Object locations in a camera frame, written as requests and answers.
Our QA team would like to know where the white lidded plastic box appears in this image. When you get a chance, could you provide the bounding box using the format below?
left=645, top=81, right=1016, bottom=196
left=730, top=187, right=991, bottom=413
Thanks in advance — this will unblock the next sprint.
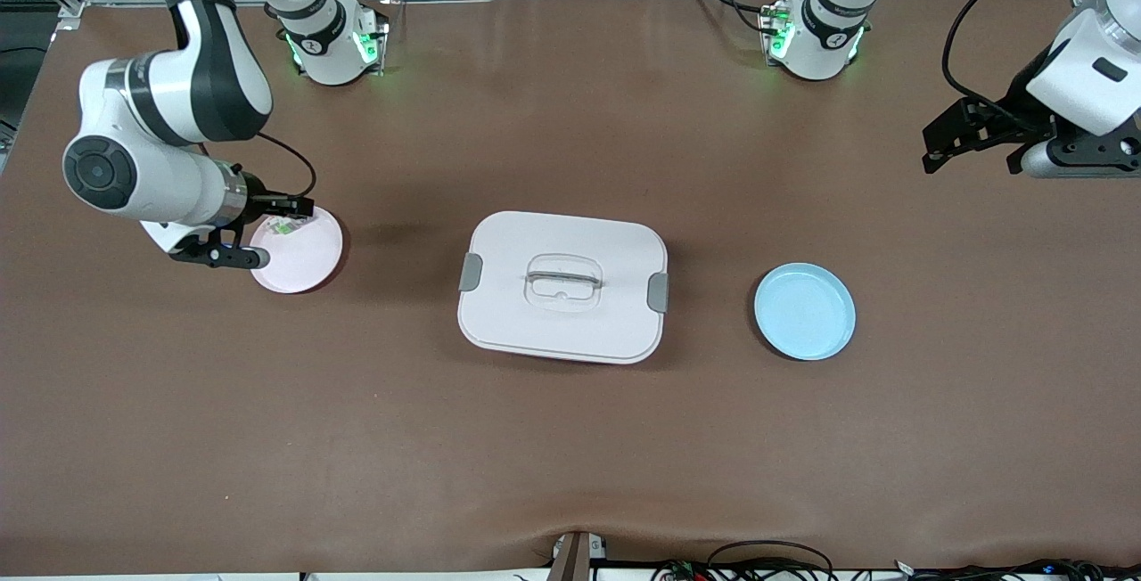
left=457, top=211, right=669, bottom=365

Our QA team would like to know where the pink round plate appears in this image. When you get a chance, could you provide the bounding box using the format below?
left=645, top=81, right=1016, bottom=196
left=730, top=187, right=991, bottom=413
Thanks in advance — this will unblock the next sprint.
left=250, top=207, right=344, bottom=295

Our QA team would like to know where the light blue round plate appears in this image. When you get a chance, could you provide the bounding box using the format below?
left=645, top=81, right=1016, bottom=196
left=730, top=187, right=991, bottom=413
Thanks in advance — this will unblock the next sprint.
left=754, top=262, right=857, bottom=362

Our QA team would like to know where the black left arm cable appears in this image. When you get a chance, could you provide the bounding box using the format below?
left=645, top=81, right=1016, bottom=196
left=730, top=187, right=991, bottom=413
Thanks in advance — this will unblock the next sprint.
left=941, top=0, right=1124, bottom=117

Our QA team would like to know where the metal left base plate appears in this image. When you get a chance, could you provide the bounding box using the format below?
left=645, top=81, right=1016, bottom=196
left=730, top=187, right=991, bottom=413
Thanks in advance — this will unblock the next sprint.
left=758, top=4, right=787, bottom=58

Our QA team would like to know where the clear box lid handle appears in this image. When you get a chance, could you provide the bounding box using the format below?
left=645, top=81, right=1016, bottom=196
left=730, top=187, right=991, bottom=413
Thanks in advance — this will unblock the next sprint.
left=521, top=253, right=605, bottom=310

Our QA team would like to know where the black cable loop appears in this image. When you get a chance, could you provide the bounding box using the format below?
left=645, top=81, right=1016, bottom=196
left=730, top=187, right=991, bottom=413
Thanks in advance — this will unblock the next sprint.
left=709, top=541, right=834, bottom=581

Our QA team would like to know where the black cable bundle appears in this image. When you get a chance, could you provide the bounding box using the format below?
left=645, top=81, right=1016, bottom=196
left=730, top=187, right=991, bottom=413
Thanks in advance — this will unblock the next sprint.
left=651, top=556, right=1141, bottom=581

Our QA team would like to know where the brown grey mounting post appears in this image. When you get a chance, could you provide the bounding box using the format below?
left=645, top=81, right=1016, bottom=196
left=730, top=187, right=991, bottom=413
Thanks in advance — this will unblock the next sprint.
left=546, top=530, right=609, bottom=581

